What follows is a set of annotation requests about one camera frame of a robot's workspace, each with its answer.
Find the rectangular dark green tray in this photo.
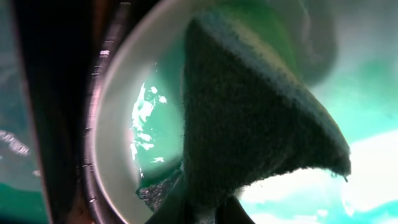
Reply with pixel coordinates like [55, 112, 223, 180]
[1, 1, 48, 223]

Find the green scrubbing sponge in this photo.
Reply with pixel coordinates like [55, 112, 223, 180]
[175, 8, 351, 223]

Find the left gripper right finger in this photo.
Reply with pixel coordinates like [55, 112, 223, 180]
[216, 195, 255, 224]

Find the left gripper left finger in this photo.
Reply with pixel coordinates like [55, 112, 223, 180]
[145, 179, 186, 224]

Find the pale green plate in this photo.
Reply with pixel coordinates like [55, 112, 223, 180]
[92, 0, 398, 224]

